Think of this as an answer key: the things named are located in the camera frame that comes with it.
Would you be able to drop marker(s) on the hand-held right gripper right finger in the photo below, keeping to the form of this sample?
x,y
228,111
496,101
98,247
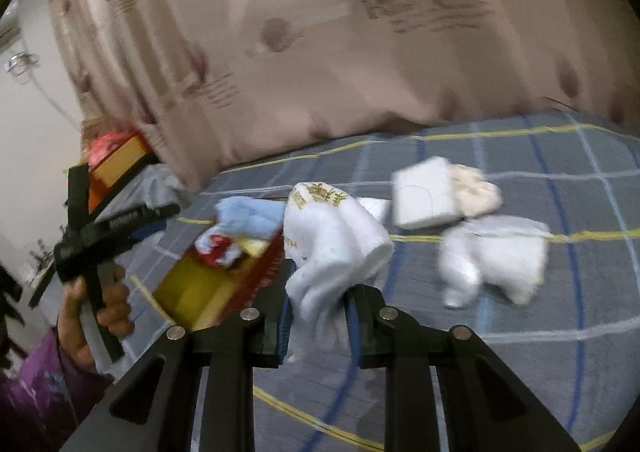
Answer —
x,y
353,329

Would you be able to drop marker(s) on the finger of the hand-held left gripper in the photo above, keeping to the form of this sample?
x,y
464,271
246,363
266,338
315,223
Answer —
x,y
137,218

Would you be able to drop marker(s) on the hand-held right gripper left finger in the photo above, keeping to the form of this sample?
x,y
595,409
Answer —
x,y
281,334

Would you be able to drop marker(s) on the white towel with gold print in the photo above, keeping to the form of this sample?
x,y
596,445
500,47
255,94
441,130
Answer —
x,y
330,252

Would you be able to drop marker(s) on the red and yellow box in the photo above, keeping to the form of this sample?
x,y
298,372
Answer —
x,y
210,289

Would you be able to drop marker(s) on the person's left forearm purple sleeve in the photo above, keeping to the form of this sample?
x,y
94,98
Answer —
x,y
35,397

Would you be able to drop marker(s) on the red and white soft item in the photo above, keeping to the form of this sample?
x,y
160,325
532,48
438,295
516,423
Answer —
x,y
217,247

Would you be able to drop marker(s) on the person's left hand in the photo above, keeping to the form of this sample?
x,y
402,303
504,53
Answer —
x,y
117,314

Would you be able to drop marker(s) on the grey cloth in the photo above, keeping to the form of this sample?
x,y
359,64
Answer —
x,y
157,187

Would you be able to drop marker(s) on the orange cardboard box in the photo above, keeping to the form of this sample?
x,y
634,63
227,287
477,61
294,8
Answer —
x,y
120,164

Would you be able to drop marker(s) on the light blue cloth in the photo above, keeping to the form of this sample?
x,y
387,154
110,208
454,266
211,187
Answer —
x,y
250,217

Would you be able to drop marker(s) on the small white cloth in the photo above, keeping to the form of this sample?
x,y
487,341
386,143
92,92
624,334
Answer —
x,y
376,208

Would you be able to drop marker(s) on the white fluffy pouch yellow lining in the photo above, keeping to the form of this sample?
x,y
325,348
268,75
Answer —
x,y
492,257

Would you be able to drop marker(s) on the grey plaid blanket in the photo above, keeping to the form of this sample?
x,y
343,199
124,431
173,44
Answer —
x,y
525,347

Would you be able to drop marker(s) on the cream plush item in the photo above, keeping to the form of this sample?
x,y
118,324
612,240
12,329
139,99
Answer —
x,y
477,192

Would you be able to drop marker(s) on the beige leaf print curtain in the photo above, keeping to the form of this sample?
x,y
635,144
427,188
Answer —
x,y
310,46

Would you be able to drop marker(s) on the metal wall fixture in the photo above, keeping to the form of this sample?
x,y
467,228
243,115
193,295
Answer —
x,y
21,64

